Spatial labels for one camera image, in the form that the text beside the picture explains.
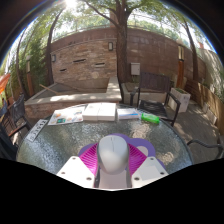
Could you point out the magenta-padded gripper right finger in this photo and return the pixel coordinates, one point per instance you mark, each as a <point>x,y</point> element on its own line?
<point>148,170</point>

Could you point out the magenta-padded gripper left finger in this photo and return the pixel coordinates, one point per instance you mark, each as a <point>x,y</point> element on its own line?
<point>75,170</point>

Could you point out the white computer mouse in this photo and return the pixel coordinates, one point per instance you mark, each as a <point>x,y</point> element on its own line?
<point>113,155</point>

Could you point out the purple paw-shaped mouse pad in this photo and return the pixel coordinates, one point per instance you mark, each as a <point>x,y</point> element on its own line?
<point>151,150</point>

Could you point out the green packet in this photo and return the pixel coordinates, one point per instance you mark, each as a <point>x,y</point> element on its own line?
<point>150,118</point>

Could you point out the white license plate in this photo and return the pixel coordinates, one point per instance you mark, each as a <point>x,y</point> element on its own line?
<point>36,130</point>

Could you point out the printed picture sheet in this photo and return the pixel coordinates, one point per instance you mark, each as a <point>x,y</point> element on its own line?
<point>66,115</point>

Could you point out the small white and blue box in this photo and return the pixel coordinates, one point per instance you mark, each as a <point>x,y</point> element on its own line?
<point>128,113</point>

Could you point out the large flat white box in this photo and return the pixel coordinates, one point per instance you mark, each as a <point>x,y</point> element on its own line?
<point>99,111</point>

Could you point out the black metal chair armrest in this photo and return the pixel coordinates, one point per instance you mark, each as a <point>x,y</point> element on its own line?
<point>206,145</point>

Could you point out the black armchair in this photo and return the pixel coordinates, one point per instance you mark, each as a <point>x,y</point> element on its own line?
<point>6,143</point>

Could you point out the white rectangular planter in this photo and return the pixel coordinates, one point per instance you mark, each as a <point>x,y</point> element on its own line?
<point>180,98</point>

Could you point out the black mesh-back chair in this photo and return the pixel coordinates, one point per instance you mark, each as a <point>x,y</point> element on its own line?
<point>19,108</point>

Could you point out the wooden stick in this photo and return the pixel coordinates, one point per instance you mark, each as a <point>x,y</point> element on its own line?
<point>49,89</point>

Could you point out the dark slatted metal chair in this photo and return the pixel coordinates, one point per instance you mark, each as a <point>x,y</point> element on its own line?
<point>155,83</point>

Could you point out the orange fabric canopy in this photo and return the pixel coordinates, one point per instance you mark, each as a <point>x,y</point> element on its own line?
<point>4,83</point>

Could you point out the thin curved tree trunk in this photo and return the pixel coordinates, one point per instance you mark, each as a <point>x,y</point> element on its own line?
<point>48,56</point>

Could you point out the thin leaning tree trunk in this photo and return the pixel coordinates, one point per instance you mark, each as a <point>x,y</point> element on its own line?
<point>194,56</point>

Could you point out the thick forked tree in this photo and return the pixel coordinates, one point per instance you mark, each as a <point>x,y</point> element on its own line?
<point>122,50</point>

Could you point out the grey wall electrical box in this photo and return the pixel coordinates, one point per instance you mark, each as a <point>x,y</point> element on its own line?
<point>135,69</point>

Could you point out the wooden lamp post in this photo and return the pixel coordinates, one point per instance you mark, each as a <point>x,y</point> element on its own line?
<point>181,68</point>
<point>29,76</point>

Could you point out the black wall lamp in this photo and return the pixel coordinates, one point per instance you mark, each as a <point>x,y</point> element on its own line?
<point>53,58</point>
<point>110,46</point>

